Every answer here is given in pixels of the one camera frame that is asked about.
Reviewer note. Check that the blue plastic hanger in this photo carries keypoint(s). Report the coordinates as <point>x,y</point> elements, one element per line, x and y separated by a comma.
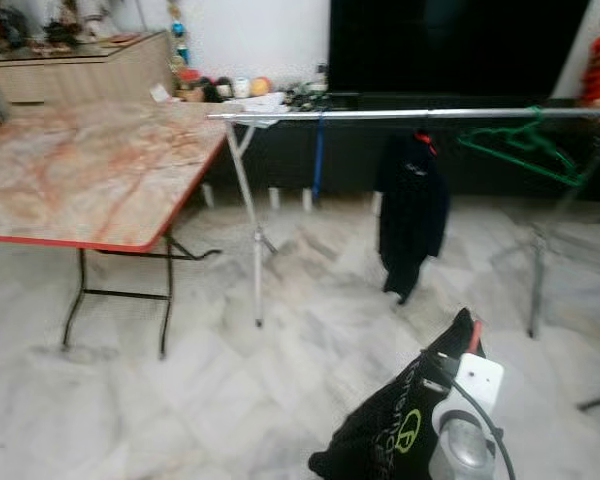
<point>320,160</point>

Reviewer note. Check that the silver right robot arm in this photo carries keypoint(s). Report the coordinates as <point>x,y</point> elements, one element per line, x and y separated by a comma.
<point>462,462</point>

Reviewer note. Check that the red hanger with black hook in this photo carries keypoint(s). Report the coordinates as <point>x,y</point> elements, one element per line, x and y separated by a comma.
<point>427,142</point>

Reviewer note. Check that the green plastic hanger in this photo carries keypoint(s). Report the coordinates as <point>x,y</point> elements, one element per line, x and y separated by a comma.
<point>520,162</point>

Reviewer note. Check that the marble folding table red edge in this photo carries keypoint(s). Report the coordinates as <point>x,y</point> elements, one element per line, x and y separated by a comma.
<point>90,170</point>

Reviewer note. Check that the white tissue pack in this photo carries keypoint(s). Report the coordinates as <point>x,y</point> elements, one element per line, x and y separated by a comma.
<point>161,93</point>

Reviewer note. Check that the red-lidded jar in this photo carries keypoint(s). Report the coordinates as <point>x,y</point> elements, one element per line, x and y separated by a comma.
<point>191,85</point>

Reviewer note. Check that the gold and blue trophy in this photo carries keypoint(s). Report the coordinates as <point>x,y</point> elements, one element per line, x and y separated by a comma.
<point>178,30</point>

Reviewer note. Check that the black round plush toy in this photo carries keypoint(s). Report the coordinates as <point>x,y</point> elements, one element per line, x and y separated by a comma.
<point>226,88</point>

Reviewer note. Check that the white round plush toy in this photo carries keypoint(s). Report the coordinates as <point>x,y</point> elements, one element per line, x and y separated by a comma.
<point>242,87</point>

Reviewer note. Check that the white paper stack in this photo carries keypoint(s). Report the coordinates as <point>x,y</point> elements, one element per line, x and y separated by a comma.
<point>260,105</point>

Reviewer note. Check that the black television console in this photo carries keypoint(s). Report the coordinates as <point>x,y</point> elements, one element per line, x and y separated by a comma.
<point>285,160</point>

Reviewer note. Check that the orange round plush toy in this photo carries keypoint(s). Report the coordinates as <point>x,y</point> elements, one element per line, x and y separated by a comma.
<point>261,86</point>

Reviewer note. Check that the clear plastic bottle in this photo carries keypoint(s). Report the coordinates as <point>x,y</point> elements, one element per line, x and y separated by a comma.
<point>320,80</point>

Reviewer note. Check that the silver metal clothes rack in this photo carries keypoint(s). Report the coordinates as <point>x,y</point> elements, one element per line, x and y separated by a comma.
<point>370,115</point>

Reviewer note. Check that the navy printed t-shirt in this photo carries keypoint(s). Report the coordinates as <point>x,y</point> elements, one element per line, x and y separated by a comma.
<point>412,210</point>

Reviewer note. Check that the black flat television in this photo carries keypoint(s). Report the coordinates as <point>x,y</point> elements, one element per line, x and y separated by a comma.
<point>450,50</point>

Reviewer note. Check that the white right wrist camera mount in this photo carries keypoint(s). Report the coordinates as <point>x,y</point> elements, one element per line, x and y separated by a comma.
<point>480,380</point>

